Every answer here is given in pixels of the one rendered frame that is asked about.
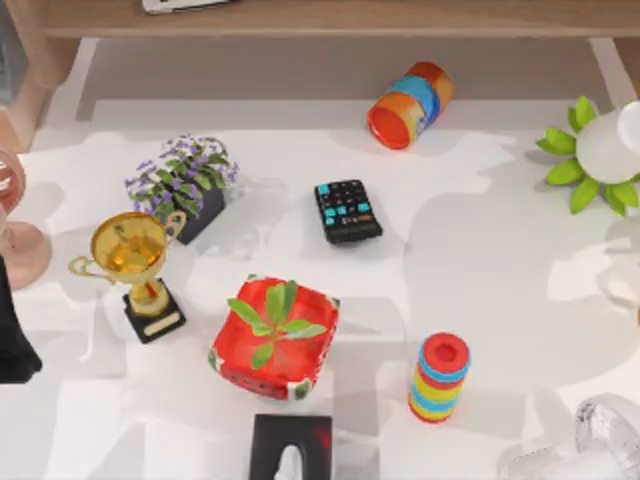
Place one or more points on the black remote control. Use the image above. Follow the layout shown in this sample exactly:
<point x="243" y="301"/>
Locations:
<point x="347" y="211"/>

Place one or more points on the red square pot with plant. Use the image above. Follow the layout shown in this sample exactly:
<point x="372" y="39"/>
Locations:
<point x="275" y="340"/>

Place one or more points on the purple flowers in black pot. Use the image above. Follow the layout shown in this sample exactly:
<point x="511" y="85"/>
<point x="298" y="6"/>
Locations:
<point x="185" y="185"/>

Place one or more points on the orange and blue can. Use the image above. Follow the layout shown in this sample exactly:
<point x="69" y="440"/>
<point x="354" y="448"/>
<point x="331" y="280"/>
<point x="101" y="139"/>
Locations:
<point x="410" y="105"/>

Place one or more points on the stack of coloured rings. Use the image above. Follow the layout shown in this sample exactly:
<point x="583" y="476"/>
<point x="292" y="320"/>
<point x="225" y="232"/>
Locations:
<point x="440" y="380"/>

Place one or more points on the gold trophy on black base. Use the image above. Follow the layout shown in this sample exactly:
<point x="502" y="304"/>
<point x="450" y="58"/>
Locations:
<point x="132" y="265"/>

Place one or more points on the black tissue box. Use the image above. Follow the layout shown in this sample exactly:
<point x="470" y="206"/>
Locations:
<point x="285" y="445"/>

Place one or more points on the wooden shelf unit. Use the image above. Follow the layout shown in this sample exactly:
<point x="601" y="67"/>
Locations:
<point x="320" y="25"/>

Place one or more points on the white device on shelf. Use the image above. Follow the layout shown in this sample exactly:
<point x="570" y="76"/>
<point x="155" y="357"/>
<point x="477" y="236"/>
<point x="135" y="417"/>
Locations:
<point x="175" y="4"/>

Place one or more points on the white vase with green leaves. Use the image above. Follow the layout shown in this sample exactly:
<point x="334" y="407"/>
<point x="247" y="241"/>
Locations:
<point x="600" y="150"/>

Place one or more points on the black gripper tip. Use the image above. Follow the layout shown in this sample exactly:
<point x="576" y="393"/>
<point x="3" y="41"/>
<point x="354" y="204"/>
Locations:
<point x="12" y="340"/>

